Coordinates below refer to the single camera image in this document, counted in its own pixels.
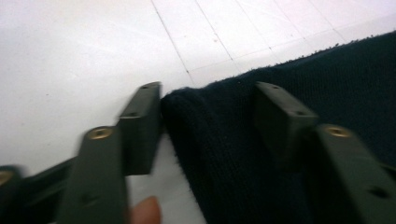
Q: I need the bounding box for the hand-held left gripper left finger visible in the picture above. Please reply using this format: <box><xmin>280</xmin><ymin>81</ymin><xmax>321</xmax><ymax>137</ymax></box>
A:
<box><xmin>55</xmin><ymin>81</ymin><xmax>163</xmax><ymax>224</ymax></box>

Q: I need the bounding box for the white board table cover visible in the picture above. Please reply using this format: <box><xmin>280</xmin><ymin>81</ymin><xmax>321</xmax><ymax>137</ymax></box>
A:
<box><xmin>0</xmin><ymin>0</ymin><xmax>396</xmax><ymax>224</ymax></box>

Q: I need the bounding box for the black knitted vest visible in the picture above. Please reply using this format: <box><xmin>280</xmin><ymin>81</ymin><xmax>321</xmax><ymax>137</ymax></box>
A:
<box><xmin>160</xmin><ymin>31</ymin><xmax>396</xmax><ymax>224</ymax></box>

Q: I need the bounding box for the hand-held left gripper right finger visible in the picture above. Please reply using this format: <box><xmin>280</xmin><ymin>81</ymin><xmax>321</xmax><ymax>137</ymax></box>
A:
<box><xmin>253</xmin><ymin>81</ymin><xmax>396</xmax><ymax>224</ymax></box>

